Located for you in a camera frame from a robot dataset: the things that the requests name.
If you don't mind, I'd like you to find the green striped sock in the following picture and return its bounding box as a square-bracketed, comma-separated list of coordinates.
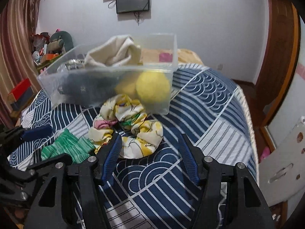
[41, 129, 95, 164]

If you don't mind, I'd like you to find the striped brown curtain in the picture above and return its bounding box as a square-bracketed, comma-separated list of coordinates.
[1, 0, 41, 128]

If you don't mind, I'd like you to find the black bag with chain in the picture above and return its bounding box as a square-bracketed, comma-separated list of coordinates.
[57, 59, 119, 106]

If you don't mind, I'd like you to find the white appliance with stickers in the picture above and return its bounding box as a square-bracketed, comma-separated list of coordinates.
[259, 116, 305, 206]

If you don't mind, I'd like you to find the white drawstring pouch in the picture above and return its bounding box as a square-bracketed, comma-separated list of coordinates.
[84, 35, 142, 67]

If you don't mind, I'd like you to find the beige blanket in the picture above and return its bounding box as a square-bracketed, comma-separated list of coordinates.
[140, 49, 203, 65]

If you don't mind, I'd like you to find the green box of clutter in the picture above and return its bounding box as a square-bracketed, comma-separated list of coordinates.
[36, 53, 62, 74]

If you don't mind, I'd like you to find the floral fabric scrunchie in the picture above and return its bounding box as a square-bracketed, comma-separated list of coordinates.
[87, 94, 163, 159]

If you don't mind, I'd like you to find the green dinosaur plush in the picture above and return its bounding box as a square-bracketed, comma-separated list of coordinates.
[50, 31, 74, 52]

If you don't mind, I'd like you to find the red box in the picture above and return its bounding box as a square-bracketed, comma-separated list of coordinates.
[7, 78, 31, 103]

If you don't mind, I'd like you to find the small black wall monitor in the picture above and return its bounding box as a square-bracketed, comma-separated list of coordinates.
[116, 0, 150, 14]

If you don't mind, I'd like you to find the yellow felt ball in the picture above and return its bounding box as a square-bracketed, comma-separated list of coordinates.
[136, 72, 171, 104]

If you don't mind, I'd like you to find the clear plastic storage bin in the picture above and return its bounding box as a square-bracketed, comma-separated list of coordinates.
[37, 33, 178, 115]

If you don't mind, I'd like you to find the yellow sponge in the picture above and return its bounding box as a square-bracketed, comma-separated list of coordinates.
[114, 73, 140, 99]

